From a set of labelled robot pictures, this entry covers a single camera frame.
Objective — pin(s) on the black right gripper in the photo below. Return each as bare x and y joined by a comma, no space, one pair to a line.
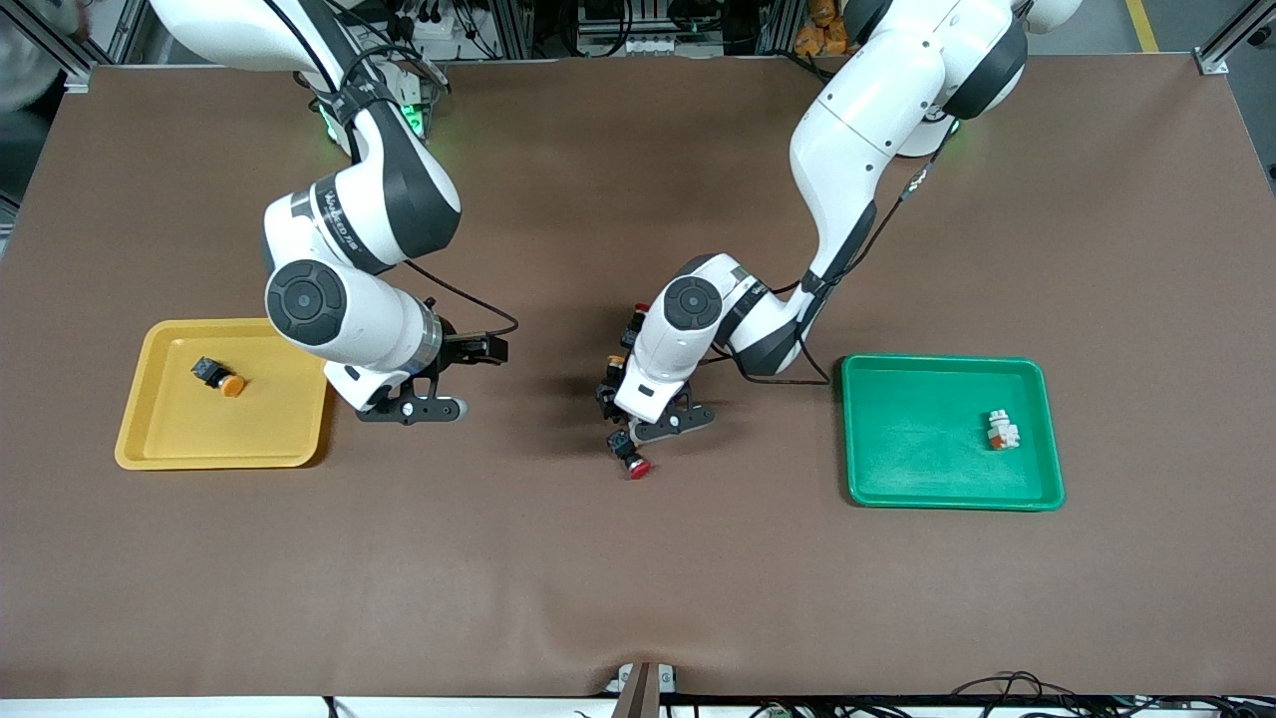
457,348

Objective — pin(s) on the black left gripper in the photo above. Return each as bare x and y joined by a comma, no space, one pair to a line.
610,395

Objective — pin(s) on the yellow mushroom push button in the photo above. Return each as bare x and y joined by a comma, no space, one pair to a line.
214,374
608,391

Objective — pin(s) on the white switch orange tip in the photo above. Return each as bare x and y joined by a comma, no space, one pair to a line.
1003,431

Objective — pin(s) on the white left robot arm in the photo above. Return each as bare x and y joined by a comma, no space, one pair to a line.
847,140

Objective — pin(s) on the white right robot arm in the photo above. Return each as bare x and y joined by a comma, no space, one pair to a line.
339,319

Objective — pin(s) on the right gripper white cylinder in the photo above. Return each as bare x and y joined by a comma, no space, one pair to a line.
456,408

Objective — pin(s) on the red mushroom push button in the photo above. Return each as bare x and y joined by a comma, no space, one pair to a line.
632,331
632,459

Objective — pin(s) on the yellow plastic tray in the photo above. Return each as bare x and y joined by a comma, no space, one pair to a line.
259,429

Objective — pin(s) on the brown table mat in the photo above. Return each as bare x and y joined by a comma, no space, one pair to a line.
638,598

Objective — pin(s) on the green plastic tray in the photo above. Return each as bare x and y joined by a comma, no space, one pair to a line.
917,439

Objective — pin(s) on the metal table clamp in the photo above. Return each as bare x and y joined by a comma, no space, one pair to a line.
638,688

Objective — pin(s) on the white power strip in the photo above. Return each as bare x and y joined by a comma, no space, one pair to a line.
439,40

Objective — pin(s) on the grey power strip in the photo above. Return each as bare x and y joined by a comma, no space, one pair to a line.
648,45

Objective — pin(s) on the orange packaged items pile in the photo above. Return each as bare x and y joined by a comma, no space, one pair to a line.
822,30

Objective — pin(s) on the person in grey clothes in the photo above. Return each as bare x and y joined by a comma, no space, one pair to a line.
30,60

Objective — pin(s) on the aluminium frame strut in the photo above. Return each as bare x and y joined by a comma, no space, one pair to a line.
1211,62
78,78

